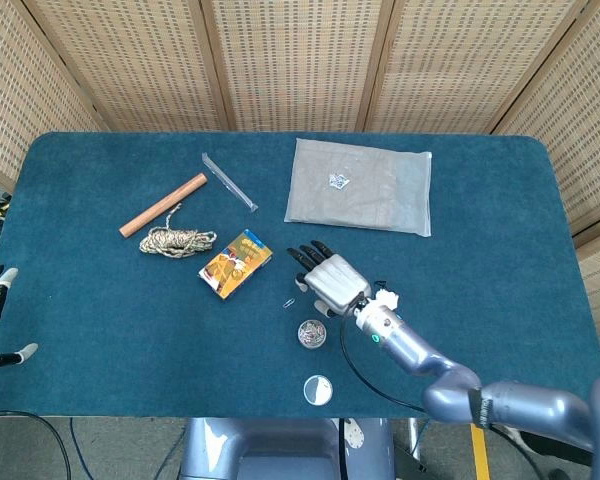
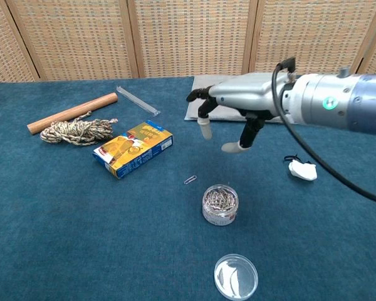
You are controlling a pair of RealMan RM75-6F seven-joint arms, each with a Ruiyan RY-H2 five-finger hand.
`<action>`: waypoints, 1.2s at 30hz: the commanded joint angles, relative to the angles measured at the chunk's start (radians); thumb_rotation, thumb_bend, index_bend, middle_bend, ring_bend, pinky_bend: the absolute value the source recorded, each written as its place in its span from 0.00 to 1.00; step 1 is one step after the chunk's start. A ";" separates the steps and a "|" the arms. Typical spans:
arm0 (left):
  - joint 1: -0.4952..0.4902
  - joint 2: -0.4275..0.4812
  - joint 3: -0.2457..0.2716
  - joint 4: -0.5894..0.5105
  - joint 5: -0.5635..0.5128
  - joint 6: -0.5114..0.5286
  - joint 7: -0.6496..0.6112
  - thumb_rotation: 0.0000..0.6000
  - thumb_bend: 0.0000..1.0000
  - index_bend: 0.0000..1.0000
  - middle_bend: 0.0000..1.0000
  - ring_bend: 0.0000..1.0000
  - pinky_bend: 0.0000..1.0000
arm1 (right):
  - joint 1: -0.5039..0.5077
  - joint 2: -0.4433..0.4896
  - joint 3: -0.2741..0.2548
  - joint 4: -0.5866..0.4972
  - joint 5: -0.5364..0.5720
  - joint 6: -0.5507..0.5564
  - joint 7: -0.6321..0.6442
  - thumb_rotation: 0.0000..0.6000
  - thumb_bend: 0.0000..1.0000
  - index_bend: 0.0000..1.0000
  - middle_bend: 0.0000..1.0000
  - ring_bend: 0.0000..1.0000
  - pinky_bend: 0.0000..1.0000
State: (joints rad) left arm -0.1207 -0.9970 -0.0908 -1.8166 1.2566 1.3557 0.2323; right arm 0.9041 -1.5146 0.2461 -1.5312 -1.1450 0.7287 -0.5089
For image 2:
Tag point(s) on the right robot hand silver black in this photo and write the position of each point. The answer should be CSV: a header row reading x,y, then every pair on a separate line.
x,y
250,94

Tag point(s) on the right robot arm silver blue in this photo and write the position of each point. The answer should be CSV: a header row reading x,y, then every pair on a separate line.
x,y
332,100

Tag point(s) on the metal paper clip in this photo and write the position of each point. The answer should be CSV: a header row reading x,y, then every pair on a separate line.
x,y
190,180

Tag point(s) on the clear round jar lid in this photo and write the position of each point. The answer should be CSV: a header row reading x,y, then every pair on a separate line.
x,y
236,276

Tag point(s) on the grey frosted plastic bag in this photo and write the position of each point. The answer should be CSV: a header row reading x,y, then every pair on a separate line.
x,y
228,115

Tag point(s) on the black twist tie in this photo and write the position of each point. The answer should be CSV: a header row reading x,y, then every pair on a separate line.
x,y
290,158

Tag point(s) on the white crumpled paper wad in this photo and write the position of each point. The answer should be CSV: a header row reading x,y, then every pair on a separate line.
x,y
302,171

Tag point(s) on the clear plastic sleeve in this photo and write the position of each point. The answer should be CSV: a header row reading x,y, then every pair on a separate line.
x,y
138,101

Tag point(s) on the clear jar of paper clips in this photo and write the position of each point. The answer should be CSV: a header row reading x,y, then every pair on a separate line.
x,y
221,207

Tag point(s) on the yellow blue cardboard box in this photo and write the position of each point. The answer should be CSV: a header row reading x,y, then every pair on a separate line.
x,y
131,147

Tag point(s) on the wooden rod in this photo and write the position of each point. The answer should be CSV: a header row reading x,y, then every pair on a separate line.
x,y
81,106

